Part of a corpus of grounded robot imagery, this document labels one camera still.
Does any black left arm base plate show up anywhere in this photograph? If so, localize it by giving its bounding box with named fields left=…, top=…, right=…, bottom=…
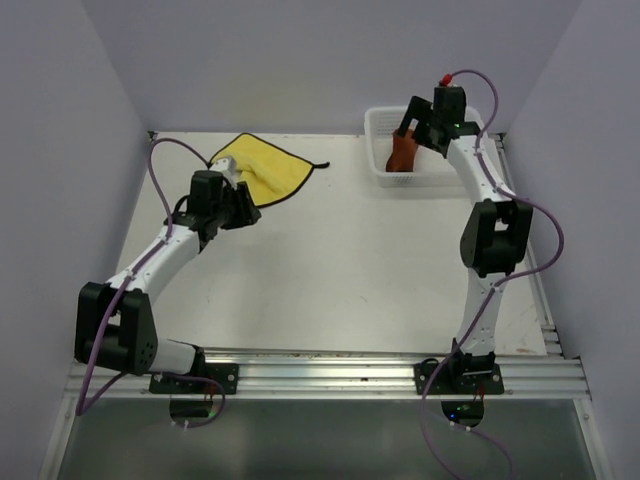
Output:
left=149, top=363, right=239, bottom=395

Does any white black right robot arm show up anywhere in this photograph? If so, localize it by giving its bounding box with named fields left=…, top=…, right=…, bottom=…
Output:
left=397, top=79, right=533, bottom=395

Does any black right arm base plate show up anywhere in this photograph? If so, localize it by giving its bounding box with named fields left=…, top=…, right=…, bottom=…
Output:
left=413, top=359, right=505, bottom=395

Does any brown microfiber towel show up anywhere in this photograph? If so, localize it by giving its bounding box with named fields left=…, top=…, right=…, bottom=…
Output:
left=385, top=129, right=418, bottom=173

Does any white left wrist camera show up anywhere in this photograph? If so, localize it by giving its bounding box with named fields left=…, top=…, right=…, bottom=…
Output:
left=209, top=156, right=240, bottom=182

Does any white perforated plastic basket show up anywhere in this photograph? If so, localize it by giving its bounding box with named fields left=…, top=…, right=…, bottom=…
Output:
left=364, top=106, right=497, bottom=189

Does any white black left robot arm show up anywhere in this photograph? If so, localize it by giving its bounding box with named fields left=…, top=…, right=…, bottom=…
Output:
left=74, top=170, right=261, bottom=393

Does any yellow microfiber towel black trim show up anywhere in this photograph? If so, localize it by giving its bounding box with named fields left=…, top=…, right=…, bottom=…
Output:
left=211, top=133, right=330, bottom=208

